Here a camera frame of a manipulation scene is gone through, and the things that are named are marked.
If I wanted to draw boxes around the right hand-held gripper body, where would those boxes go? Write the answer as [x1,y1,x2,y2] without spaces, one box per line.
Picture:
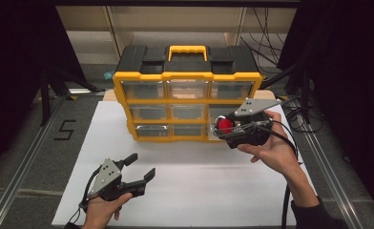
[226,97,282,150]

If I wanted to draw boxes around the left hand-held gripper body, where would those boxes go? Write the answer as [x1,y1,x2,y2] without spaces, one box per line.
[87,157,136,202]

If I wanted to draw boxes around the round red and silver tin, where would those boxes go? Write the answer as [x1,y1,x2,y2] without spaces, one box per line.
[214,114,236,135]

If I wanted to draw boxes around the yellow and black drawer organizer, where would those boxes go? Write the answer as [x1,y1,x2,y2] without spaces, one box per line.
[113,44,263,143]

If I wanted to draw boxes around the person's left hand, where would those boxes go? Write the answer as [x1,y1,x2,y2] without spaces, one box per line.
[81,192,134,229]

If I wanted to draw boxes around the person's right hand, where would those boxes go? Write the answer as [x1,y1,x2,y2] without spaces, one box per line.
[238,110,301,176]

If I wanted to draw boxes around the white table mat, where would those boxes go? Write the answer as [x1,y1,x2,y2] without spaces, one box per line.
[51,100,317,228]

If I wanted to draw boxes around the black metal stand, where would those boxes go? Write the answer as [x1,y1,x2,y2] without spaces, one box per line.
[39,65,107,127]
[259,58,314,126]

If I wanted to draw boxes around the grid of clear organizer drawers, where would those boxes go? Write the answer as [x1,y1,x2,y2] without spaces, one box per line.
[121,79,256,137]

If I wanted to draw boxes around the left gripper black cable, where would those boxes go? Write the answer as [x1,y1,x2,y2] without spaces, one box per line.
[64,166,101,229]

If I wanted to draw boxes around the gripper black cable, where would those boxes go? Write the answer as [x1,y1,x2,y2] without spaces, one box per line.
[64,166,101,229]
[255,118,304,229]

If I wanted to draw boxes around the coiled black floor cables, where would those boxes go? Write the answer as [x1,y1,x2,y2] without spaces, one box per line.
[281,94,325,135]

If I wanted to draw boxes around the hanging black cables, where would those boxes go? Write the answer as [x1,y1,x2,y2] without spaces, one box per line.
[239,7,288,69]

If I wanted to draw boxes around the aluminium floor rail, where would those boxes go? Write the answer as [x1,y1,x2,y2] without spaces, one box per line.
[298,122,365,229]
[0,94,69,229]

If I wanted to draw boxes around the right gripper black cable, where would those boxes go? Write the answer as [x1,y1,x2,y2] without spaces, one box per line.
[255,118,304,229]

